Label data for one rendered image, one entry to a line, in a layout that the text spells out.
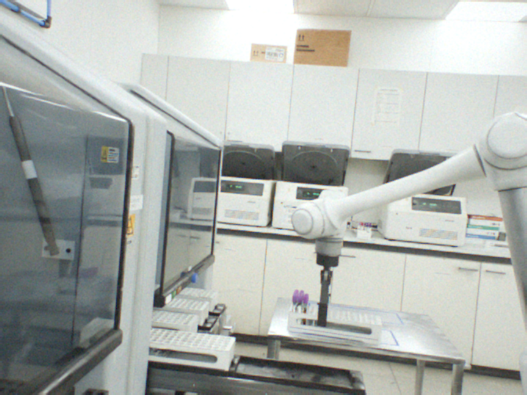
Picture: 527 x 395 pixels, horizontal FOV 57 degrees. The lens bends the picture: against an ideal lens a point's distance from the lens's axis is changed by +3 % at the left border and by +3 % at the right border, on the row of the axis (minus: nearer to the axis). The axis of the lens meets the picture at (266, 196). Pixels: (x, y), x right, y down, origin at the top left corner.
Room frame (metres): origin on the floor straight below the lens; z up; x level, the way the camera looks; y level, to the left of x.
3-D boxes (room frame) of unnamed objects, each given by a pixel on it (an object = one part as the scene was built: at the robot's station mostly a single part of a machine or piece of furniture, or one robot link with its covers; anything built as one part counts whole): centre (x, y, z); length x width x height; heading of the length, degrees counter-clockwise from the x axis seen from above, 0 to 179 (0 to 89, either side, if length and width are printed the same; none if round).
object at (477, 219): (3.82, -1.76, 1.10); 0.24 x 0.13 x 0.10; 83
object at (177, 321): (1.41, 0.33, 0.83); 0.30 x 0.10 x 0.06; 84
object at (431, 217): (3.73, -1.21, 1.25); 0.62 x 0.56 x 0.69; 174
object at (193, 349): (1.25, 0.20, 0.83); 0.30 x 0.10 x 0.06; 84
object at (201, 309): (1.56, 0.32, 0.83); 0.30 x 0.10 x 0.06; 84
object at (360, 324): (1.53, -0.26, 0.85); 0.30 x 0.10 x 0.06; 81
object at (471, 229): (3.83, -1.74, 1.01); 0.23 x 0.12 x 0.08; 84
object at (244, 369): (1.23, 0.02, 0.78); 0.73 x 0.14 x 0.09; 84
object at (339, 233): (1.53, -0.21, 1.21); 0.13 x 0.11 x 0.16; 151
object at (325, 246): (1.54, -0.22, 1.10); 0.09 x 0.09 x 0.06
